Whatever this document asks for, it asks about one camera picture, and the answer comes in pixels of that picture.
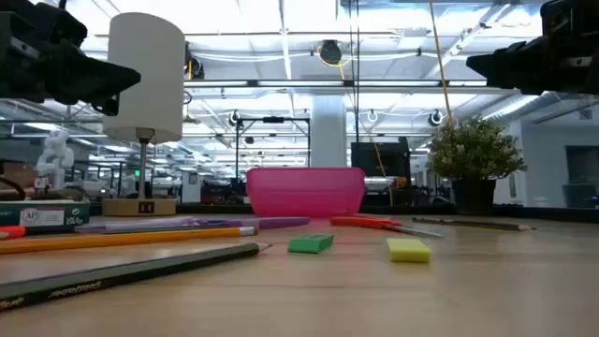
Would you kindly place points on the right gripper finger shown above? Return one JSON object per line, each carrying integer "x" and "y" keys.
{"x": 538, "y": 91}
{"x": 505, "y": 68}

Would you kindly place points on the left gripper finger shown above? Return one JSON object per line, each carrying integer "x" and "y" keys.
{"x": 105, "y": 106}
{"x": 98, "y": 75}

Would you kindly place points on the yellow orange pencil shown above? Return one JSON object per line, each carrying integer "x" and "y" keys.
{"x": 117, "y": 240}

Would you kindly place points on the yellow eraser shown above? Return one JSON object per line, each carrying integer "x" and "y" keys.
{"x": 408, "y": 250}

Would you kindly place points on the green eraser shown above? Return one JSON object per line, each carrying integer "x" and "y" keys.
{"x": 310, "y": 243}

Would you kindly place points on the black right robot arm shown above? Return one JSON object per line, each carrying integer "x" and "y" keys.
{"x": 571, "y": 16}

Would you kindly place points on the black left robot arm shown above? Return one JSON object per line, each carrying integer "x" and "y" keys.
{"x": 56, "y": 23}

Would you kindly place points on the white shade table lamp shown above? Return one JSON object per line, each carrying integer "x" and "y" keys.
{"x": 145, "y": 70}

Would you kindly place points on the white humanoid robot figure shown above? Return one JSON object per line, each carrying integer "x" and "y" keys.
{"x": 56, "y": 156}

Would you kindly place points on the small potted green plant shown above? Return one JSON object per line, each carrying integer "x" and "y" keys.
{"x": 472, "y": 154}

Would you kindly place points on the brown cardboard box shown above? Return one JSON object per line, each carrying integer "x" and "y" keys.
{"x": 16, "y": 173}

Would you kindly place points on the green yellow crayon box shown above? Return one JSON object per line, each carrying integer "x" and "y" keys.
{"x": 42, "y": 214}

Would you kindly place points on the black monitor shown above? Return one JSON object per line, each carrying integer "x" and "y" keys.
{"x": 381, "y": 161}

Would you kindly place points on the pink plastic pencil case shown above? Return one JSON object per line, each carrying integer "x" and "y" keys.
{"x": 304, "y": 192}

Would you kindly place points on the black back frame rail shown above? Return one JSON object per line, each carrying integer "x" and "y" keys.
{"x": 538, "y": 214}

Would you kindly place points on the black metal frame stand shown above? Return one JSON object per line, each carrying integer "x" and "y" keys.
{"x": 273, "y": 120}

